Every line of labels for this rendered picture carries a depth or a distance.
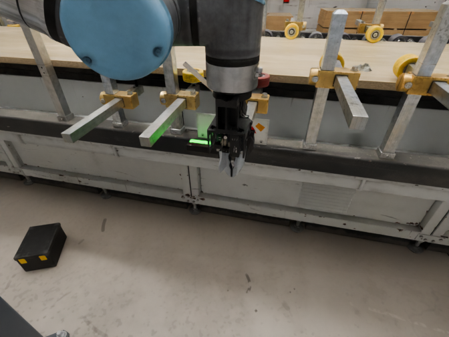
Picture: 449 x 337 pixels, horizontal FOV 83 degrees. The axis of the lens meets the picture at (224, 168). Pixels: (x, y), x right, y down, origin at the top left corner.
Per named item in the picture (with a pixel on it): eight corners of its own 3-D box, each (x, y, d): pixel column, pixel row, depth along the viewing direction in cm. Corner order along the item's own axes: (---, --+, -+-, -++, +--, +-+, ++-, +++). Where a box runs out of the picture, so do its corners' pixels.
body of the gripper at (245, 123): (206, 156, 49) (203, 95, 42) (217, 135, 56) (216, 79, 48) (245, 161, 48) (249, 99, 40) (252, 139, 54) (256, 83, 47)
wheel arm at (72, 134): (75, 146, 74) (69, 133, 71) (65, 144, 75) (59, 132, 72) (144, 93, 108) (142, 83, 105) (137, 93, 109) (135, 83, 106)
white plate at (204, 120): (266, 145, 91) (268, 120, 85) (197, 137, 96) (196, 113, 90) (266, 144, 92) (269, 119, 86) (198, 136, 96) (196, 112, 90)
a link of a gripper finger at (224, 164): (213, 187, 56) (212, 152, 50) (220, 171, 60) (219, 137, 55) (227, 189, 55) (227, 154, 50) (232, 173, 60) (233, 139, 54)
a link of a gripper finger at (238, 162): (227, 189, 55) (227, 154, 50) (232, 173, 60) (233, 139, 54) (241, 191, 54) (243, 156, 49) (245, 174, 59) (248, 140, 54)
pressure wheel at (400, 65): (423, 52, 80) (394, 65, 84) (427, 75, 84) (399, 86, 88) (416, 48, 85) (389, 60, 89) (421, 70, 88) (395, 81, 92)
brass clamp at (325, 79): (356, 91, 74) (361, 73, 71) (308, 87, 76) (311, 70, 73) (352, 84, 78) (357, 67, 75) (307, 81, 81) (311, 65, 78)
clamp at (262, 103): (266, 114, 84) (268, 99, 81) (227, 110, 87) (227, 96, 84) (268, 107, 89) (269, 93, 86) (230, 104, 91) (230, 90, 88)
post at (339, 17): (310, 164, 93) (349, 10, 64) (301, 162, 93) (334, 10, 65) (310, 158, 95) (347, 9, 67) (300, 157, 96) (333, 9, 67)
